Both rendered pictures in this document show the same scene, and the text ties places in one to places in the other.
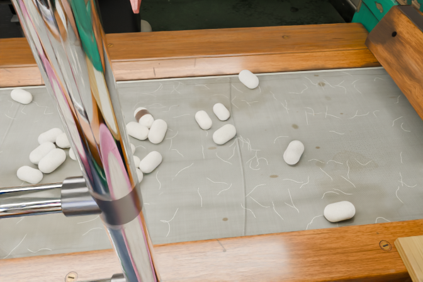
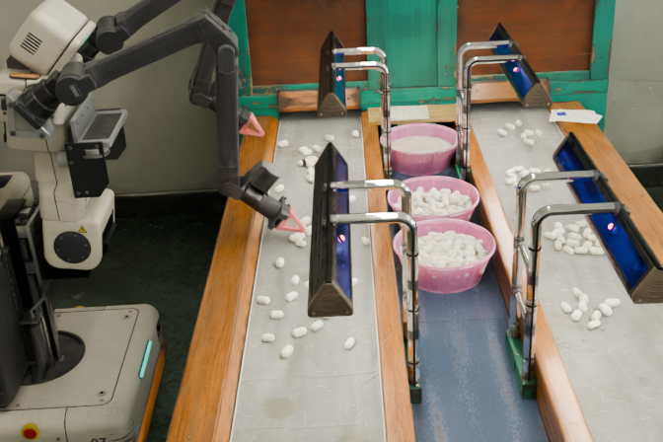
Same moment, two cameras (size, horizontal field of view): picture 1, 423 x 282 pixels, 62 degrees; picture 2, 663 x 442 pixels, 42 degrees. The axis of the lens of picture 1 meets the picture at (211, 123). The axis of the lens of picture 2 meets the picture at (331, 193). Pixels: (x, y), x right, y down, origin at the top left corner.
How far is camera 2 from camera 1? 2.77 m
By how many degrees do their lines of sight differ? 66
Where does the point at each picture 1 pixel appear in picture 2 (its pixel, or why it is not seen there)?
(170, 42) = (251, 155)
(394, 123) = (316, 123)
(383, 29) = (283, 102)
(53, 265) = (369, 165)
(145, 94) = (283, 166)
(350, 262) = (374, 130)
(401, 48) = (298, 100)
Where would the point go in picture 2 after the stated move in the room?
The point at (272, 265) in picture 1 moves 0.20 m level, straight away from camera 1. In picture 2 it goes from (373, 139) to (323, 130)
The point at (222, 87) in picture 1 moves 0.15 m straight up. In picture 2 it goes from (283, 151) to (279, 110)
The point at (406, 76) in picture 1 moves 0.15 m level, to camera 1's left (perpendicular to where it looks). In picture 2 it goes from (310, 105) to (303, 120)
